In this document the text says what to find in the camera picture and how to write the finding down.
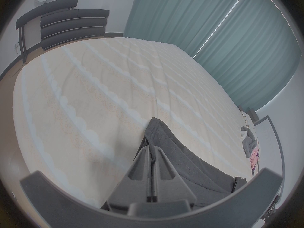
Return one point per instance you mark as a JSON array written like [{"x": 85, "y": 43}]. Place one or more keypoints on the grey bedside table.
[{"x": 251, "y": 111}]

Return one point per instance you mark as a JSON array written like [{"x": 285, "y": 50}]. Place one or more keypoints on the blue-green curtain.
[
  {"x": 171, "y": 15},
  {"x": 249, "y": 56}
]

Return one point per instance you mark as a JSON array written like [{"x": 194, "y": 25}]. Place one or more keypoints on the bed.
[{"x": 106, "y": 91}]

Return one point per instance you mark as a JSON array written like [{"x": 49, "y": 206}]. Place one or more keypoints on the purple garment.
[{"x": 254, "y": 170}]

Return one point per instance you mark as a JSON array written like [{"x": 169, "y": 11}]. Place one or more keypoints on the white printed pillow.
[{"x": 246, "y": 119}]

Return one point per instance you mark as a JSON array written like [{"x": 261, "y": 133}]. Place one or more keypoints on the pink garment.
[{"x": 254, "y": 157}]

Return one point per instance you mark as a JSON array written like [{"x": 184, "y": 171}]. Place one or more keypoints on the white garment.
[{"x": 244, "y": 134}]

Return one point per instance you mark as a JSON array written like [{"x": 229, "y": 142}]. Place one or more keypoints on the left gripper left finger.
[{"x": 135, "y": 182}]

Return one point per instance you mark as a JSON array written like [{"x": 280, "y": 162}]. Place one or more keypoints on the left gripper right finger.
[{"x": 171, "y": 186}]

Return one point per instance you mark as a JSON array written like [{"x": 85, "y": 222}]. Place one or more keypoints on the black T-shirt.
[{"x": 190, "y": 165}]

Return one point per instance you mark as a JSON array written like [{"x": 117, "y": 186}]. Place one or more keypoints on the grey garment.
[{"x": 249, "y": 141}]

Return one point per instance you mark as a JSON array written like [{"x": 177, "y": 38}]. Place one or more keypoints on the black chest of drawers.
[{"x": 71, "y": 25}]

